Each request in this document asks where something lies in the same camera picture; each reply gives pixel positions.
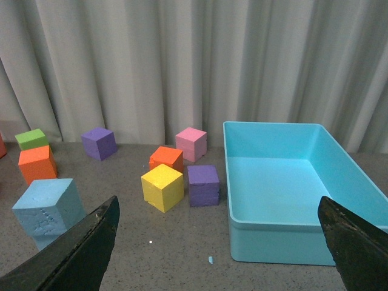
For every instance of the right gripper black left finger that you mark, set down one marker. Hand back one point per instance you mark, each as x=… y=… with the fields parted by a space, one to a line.
x=77 y=260

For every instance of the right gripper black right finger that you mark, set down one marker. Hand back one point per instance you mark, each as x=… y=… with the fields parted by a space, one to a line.
x=358 y=248

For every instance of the smooth light blue foam block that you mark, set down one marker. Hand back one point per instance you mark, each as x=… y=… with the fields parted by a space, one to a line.
x=45 y=239

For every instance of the worn light blue foam block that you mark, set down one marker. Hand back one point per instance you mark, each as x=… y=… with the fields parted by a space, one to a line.
x=49 y=207

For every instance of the orange foam block centre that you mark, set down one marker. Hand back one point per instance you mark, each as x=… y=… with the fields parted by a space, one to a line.
x=37 y=163

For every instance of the yellow foam block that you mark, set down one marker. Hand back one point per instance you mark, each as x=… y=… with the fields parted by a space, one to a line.
x=163 y=187

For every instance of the light blue plastic bin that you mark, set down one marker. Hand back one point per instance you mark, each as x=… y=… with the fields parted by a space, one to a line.
x=277 y=174

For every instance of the green foam block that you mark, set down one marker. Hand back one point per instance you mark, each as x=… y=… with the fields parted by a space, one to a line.
x=31 y=139

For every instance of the pink plastic bin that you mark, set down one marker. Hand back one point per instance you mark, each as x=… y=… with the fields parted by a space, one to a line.
x=3 y=149

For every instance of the chipped orange foam block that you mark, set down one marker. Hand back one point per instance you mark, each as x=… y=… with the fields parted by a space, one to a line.
x=168 y=156

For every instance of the worn purple foam block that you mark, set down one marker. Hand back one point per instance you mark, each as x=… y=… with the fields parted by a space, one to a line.
x=204 y=185

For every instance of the pink foam block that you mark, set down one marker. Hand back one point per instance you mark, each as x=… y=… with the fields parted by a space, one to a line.
x=192 y=142

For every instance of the white curtain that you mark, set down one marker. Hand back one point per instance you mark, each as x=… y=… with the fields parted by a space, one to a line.
x=149 y=69

